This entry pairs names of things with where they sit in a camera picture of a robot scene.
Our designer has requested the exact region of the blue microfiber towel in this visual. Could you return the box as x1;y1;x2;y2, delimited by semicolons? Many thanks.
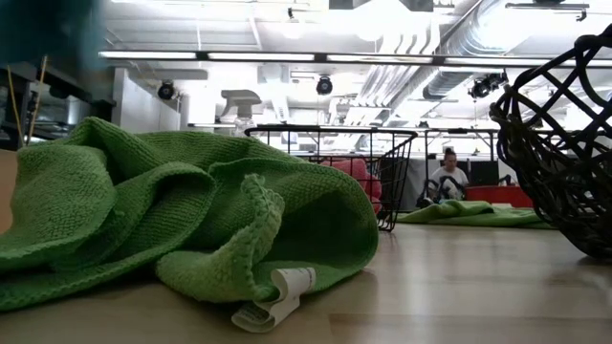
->
0;0;107;69

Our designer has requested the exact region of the large green microfiber towel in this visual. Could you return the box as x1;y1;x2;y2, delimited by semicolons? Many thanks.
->
0;116;381;312

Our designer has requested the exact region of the black round ceiling spotlight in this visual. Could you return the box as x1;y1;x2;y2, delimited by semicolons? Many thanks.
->
157;79;177;101
315;75;335;97

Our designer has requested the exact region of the clear spray bottle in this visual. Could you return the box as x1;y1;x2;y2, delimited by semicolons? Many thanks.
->
220;89;263;139

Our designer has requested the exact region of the person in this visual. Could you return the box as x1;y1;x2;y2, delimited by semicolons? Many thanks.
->
428;146;470;202

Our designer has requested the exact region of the white cabinet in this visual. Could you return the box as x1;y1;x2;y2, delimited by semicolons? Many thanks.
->
111;67;184;135

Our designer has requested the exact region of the black monitor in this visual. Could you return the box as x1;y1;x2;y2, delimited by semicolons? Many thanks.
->
470;160;501;187

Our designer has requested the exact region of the red bin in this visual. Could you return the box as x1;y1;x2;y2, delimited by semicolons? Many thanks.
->
465;184;535;209

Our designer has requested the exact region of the black ceiling spotlight cluster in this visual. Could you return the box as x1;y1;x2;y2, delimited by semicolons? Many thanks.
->
468;70;510;100

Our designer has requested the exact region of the dark woven basket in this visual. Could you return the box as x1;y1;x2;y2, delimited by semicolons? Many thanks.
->
489;22;612;262

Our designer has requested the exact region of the dark storage shelf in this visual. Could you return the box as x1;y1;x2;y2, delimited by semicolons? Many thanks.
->
0;60;118;151

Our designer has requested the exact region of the thin yellow stick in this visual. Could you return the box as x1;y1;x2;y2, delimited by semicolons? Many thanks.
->
26;54;50;145
6;64;25;147

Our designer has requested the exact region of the black wire basket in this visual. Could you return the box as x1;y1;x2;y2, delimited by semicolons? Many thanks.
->
244;124;419;233

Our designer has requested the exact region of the long overhead light rail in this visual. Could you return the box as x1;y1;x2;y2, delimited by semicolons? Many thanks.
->
98;49;612;69

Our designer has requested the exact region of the black metal table frame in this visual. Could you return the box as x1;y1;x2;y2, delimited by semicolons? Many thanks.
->
418;127;501;171

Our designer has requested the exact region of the silver ventilation duct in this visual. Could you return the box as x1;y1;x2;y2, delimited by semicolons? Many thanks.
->
422;0;527;101

